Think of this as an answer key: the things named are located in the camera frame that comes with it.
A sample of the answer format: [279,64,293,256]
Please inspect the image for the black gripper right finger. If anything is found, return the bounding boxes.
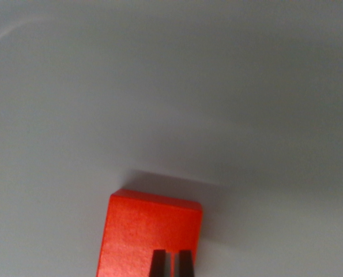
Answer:
[174,249,196,277]

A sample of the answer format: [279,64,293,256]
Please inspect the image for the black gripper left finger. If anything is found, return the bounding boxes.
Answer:
[149,249,172,277]

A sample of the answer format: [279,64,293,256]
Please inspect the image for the red wooden block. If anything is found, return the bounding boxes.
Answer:
[95,189,203,277]

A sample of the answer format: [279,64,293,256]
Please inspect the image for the white plastic tray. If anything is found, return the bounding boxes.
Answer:
[0,0,343,277]

